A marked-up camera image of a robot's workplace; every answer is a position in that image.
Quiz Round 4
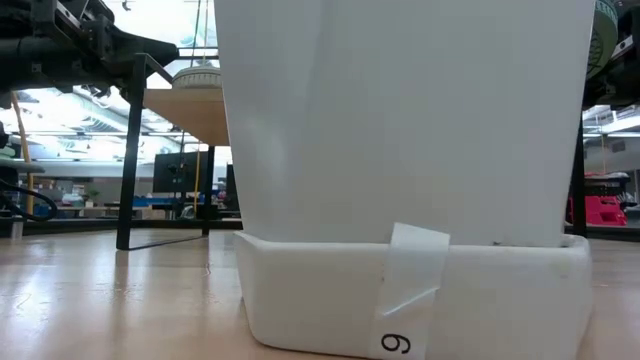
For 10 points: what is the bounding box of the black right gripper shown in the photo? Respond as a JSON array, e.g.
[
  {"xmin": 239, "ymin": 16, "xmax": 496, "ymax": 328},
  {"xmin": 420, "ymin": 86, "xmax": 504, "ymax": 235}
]
[{"xmin": 582, "ymin": 0, "xmax": 640, "ymax": 109}]

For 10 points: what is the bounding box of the wooden shelf board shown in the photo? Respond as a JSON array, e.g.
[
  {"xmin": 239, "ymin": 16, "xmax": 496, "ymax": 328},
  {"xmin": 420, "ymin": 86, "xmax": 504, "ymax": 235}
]
[{"xmin": 142, "ymin": 88, "xmax": 231, "ymax": 148}]

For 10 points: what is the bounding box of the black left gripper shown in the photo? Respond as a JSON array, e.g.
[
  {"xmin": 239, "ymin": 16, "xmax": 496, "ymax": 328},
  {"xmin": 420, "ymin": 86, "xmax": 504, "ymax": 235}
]
[{"xmin": 29, "ymin": 0, "xmax": 180, "ymax": 96}]

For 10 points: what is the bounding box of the black table edge rail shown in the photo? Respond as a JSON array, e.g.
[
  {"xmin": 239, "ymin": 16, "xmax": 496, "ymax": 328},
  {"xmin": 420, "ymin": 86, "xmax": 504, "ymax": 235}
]
[{"xmin": 0, "ymin": 218, "xmax": 640, "ymax": 242}]

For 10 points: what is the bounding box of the teal green foam slide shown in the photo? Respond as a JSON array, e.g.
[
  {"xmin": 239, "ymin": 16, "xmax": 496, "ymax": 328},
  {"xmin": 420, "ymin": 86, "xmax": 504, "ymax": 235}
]
[{"xmin": 586, "ymin": 0, "xmax": 621, "ymax": 81}]

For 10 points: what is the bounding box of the narrow black monitor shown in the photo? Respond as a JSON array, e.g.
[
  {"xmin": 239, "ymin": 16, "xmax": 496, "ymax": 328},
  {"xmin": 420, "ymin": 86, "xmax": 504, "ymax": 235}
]
[{"xmin": 225, "ymin": 163, "xmax": 240, "ymax": 211}]

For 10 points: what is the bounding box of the grey foam slide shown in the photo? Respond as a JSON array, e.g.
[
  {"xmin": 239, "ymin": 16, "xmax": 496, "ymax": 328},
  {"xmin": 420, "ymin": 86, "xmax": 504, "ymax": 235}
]
[{"xmin": 171, "ymin": 64, "xmax": 223, "ymax": 91}]

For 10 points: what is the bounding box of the black looped cable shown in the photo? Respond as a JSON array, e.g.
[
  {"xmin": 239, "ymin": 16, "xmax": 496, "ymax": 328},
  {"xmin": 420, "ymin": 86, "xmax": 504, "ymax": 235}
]
[{"xmin": 0, "ymin": 177, "xmax": 60, "ymax": 223}]

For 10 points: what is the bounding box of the tall white plastic container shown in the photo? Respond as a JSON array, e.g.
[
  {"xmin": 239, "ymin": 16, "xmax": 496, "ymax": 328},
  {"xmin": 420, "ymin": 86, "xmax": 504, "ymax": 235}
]
[{"xmin": 213, "ymin": 0, "xmax": 596, "ymax": 249}]

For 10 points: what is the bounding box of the white plastic base tray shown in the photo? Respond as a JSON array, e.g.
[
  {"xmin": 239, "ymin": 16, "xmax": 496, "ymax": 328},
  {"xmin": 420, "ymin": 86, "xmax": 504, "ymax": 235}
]
[{"xmin": 232, "ymin": 229, "xmax": 595, "ymax": 360}]

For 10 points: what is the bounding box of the white tape label with digit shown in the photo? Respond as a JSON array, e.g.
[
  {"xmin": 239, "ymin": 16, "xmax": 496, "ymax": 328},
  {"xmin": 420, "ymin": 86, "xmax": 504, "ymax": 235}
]
[{"xmin": 368, "ymin": 222, "xmax": 451, "ymax": 360}]

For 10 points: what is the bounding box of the thick orange yellow cable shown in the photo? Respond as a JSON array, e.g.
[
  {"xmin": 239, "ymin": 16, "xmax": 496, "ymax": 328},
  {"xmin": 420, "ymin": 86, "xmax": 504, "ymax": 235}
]
[{"xmin": 10, "ymin": 92, "xmax": 36, "ymax": 216}]

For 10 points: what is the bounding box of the red plastic crate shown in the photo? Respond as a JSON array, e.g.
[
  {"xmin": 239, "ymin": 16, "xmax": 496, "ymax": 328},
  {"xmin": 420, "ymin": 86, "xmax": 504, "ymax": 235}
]
[{"xmin": 566, "ymin": 172, "xmax": 630, "ymax": 227}]

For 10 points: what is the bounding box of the wide black monitor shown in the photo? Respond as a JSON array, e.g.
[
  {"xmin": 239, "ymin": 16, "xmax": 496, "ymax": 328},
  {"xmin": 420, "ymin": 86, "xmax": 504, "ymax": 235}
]
[{"xmin": 152, "ymin": 151, "xmax": 201, "ymax": 195}]

